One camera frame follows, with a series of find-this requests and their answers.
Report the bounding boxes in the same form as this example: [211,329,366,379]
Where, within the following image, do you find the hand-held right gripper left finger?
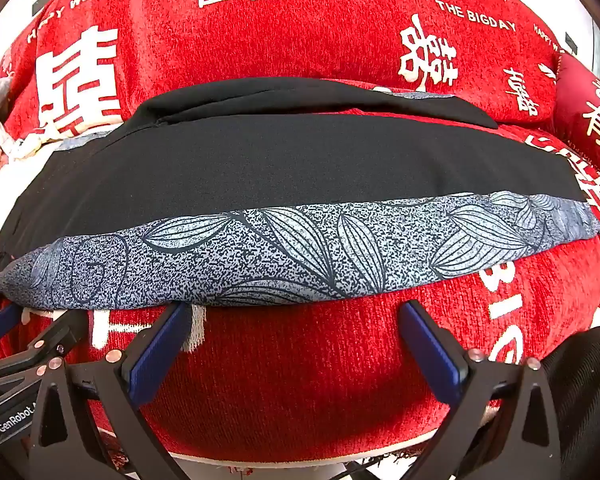
[29,302,194,480]

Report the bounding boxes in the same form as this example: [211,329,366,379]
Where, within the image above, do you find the dark red printed cushion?
[554,52,600,183]

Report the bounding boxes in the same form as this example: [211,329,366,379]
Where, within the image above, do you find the red printed sofa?
[0,0,600,463]

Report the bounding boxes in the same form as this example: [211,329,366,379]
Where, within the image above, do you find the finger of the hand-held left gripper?
[0,311,90,378]
[0,304,24,350]

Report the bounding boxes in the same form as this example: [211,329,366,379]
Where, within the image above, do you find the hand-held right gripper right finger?
[399,300,563,480]

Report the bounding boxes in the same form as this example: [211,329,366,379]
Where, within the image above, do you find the dark cloth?
[540,326,600,480]

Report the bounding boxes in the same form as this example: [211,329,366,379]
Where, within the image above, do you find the black and grey patterned pants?
[0,77,600,308]

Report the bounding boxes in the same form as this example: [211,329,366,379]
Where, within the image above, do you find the pale floral cloth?
[0,122,43,193]

